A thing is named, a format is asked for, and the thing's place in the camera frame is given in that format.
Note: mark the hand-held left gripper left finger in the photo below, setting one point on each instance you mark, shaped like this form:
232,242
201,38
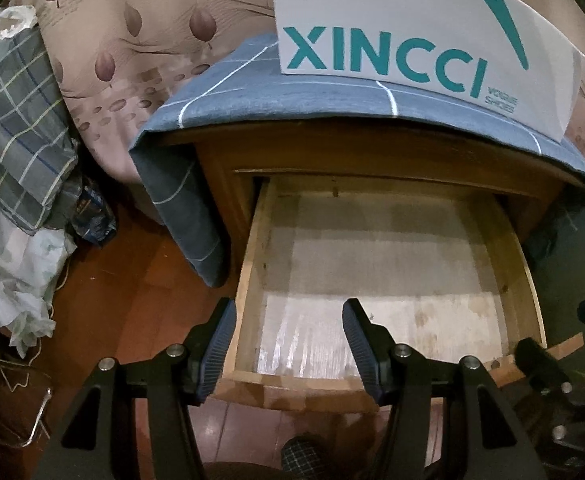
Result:
217,350

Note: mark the dark plaid slipper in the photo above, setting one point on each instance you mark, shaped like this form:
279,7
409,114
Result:
300,455

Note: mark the wooden drawer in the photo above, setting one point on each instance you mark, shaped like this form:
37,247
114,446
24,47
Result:
372,260

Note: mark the grey plaid quilt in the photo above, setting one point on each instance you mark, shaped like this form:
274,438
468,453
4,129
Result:
12,125

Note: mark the blue checked cloth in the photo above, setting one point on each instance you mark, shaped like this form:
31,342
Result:
232,85

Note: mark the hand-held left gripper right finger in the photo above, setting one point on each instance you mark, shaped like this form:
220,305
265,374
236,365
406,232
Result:
360,345

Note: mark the white shoe box teal print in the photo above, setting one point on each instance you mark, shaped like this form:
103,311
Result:
397,0

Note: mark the white floral sheet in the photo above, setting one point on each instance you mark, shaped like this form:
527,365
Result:
17,270

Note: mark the wooden nightstand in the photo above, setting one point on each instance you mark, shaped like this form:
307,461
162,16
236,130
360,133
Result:
372,160

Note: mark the dark green cloth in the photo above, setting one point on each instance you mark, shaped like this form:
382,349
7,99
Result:
572,260

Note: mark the plastic water bottle blue label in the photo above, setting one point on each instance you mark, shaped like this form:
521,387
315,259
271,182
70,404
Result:
90,212

